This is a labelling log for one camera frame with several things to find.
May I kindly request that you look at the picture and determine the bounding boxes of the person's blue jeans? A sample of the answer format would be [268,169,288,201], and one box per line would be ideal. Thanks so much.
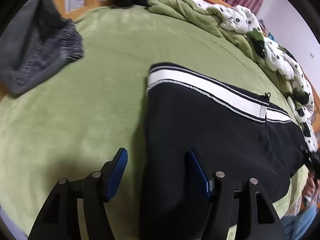
[281,204,318,240]

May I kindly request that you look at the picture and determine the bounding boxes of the green fleece bed sheet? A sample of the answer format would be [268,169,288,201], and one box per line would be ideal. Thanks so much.
[0,5,310,238]

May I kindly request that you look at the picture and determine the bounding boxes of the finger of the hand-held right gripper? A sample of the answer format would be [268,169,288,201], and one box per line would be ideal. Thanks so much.
[304,152,320,178]

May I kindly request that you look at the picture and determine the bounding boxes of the white floral green-backed quilt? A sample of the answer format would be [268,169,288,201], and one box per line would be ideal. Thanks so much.
[147,0,315,124]

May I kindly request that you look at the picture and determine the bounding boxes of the white floral pillow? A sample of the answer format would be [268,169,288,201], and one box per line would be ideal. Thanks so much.
[301,116,319,153]

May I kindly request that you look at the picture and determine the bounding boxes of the black white-striped pants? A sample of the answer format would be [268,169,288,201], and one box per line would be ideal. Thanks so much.
[139,62,313,240]

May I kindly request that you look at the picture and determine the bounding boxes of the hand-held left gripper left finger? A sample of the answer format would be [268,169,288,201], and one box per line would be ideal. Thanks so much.
[28,148,128,240]

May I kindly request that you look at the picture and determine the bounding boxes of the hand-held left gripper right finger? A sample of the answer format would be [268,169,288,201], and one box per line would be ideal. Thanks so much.
[187,148,287,240]

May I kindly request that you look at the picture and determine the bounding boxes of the grey knit garment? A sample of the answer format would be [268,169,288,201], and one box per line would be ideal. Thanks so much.
[0,0,85,95]

